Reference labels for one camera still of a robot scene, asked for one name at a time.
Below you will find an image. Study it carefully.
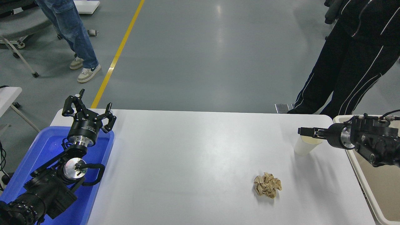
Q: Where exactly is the white side table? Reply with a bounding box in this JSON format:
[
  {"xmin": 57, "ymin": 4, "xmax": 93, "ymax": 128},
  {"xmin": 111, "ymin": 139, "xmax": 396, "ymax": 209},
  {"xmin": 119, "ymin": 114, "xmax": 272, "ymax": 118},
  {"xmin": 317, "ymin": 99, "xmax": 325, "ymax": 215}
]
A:
[{"xmin": 0, "ymin": 87, "xmax": 41, "ymax": 133}]

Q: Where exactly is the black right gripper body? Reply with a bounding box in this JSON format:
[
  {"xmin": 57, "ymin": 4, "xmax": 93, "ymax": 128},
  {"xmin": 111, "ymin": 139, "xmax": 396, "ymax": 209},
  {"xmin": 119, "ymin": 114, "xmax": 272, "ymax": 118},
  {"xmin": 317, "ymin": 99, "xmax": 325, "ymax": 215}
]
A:
[{"xmin": 325, "ymin": 123, "xmax": 347, "ymax": 150}]

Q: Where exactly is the grey metal floor plate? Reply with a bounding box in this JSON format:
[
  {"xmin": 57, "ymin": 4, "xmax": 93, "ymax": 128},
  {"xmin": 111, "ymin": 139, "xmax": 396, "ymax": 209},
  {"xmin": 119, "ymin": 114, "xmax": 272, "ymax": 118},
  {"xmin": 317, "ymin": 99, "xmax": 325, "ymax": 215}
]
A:
[{"xmin": 275, "ymin": 103, "xmax": 296, "ymax": 113}]

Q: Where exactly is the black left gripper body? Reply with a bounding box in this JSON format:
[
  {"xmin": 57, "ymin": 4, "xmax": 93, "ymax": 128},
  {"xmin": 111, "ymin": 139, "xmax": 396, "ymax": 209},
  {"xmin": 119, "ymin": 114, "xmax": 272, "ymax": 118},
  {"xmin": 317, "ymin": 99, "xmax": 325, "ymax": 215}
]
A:
[{"xmin": 67, "ymin": 116, "xmax": 103, "ymax": 143}]

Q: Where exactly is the blue plastic tray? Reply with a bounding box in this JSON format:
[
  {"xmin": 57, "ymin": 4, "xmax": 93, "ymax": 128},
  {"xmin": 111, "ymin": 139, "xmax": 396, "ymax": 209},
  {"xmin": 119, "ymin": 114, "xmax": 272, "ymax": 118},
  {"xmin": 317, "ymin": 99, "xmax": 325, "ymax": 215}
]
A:
[{"xmin": 0, "ymin": 126, "xmax": 115, "ymax": 225}]

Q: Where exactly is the grey wheeled office chair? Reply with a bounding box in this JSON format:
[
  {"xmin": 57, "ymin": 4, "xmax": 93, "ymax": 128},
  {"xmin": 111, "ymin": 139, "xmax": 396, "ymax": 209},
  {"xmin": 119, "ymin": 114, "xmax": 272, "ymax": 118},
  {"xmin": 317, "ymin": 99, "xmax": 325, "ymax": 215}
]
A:
[{"xmin": 0, "ymin": 0, "xmax": 63, "ymax": 78}]

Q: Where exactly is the white paper cup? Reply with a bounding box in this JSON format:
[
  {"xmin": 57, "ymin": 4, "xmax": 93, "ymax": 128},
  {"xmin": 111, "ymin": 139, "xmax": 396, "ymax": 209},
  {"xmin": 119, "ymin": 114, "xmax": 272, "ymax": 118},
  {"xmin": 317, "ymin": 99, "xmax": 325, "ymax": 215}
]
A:
[{"xmin": 293, "ymin": 133, "xmax": 323, "ymax": 157}]

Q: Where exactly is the black cable bundle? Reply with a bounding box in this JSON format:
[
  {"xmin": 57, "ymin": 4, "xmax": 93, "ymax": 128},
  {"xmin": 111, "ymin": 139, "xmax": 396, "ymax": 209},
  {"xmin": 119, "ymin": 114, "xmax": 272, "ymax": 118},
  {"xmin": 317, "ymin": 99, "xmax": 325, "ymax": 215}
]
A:
[{"xmin": 0, "ymin": 141, "xmax": 12, "ymax": 192}]

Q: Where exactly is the crumpled tan paper ball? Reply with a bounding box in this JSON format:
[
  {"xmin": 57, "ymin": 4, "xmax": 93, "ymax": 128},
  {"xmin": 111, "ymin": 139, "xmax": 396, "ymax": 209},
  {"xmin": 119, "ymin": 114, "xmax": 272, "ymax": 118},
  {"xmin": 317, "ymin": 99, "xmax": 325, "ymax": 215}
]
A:
[{"xmin": 253, "ymin": 172, "xmax": 282, "ymax": 199}]

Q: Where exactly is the large pale bin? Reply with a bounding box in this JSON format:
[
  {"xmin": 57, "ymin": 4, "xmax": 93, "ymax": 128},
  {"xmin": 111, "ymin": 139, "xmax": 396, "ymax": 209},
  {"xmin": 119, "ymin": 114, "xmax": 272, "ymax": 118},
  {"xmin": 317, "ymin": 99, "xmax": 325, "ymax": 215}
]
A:
[{"xmin": 333, "ymin": 115, "xmax": 400, "ymax": 225}]

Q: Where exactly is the person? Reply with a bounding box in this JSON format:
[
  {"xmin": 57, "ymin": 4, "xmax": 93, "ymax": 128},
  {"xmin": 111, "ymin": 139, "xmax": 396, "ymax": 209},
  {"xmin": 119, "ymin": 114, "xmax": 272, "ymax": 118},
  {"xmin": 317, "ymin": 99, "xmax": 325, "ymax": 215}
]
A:
[
  {"xmin": 34, "ymin": 0, "xmax": 102, "ymax": 83},
  {"xmin": 287, "ymin": 0, "xmax": 400, "ymax": 118}
]

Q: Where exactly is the white flat platform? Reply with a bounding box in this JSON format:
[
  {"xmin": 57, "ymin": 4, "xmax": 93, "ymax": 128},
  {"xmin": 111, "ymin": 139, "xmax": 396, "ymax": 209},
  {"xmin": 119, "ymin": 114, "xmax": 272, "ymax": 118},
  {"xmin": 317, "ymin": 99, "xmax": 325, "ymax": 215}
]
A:
[{"xmin": 73, "ymin": 0, "xmax": 100, "ymax": 15}]

